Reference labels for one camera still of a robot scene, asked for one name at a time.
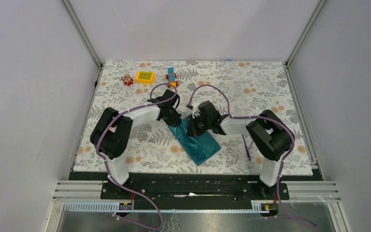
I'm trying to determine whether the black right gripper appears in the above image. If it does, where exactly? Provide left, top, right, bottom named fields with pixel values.
left=186, top=113, right=211, bottom=137

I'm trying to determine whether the teal cloth napkin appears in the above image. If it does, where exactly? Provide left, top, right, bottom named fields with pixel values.
left=169, top=118, right=221, bottom=166

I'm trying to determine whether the gold purple spoon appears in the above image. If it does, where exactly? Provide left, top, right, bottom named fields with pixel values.
left=242, top=135, right=252, bottom=161

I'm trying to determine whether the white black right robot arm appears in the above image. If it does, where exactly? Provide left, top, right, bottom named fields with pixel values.
left=187, top=101, right=295, bottom=199

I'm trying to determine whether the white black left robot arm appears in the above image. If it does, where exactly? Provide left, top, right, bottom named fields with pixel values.
left=90, top=89, right=182, bottom=199

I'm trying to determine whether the blue orange toy car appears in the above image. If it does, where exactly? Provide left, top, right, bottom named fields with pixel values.
left=165, top=67, right=179, bottom=88

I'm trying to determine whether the yellow toy brick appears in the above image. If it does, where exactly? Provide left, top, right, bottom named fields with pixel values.
left=135, top=71, right=155, bottom=85

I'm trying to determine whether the red owl toy block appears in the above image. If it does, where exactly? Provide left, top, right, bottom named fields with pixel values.
left=121, top=74, right=134, bottom=86

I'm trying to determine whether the floral patterned table mat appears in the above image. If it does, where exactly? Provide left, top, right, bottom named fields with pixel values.
left=73, top=61, right=312, bottom=176

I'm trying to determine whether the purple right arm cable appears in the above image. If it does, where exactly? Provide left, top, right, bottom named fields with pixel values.
left=187, top=84, right=319, bottom=230

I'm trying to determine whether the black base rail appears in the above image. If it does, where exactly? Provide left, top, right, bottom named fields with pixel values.
left=69, top=172, right=290, bottom=212

